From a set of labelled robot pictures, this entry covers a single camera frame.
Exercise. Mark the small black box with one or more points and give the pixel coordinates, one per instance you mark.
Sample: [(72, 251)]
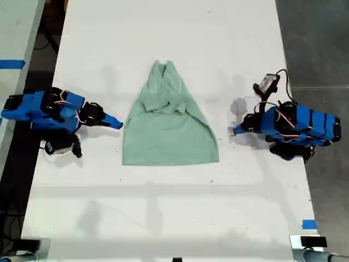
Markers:
[(27, 244), (313, 241)]

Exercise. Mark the black camera stalk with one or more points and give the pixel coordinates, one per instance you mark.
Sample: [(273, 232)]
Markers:
[(264, 99), (77, 147)]

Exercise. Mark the silver metal bracket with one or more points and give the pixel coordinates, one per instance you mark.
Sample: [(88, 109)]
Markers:
[(45, 247), (295, 243)]

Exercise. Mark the short blue tape piece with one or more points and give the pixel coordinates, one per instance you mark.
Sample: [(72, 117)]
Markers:
[(309, 224)]

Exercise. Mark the pale green T-shirt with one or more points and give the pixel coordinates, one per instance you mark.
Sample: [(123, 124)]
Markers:
[(169, 136)]

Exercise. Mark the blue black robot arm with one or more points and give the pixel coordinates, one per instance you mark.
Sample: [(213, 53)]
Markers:
[(30, 107), (313, 122)]

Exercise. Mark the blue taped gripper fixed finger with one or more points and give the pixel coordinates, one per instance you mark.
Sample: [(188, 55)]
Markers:
[(241, 127), (110, 118)]

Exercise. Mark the white side table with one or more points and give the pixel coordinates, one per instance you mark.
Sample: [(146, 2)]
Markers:
[(16, 32)]

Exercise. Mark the black white camera box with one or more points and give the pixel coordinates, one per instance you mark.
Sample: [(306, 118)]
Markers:
[(268, 82), (58, 148)]

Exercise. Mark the long blue tape strip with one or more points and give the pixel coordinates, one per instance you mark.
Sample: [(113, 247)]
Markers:
[(12, 64)]

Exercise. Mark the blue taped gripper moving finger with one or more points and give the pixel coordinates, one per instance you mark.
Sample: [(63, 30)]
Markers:
[(110, 124), (241, 132)]

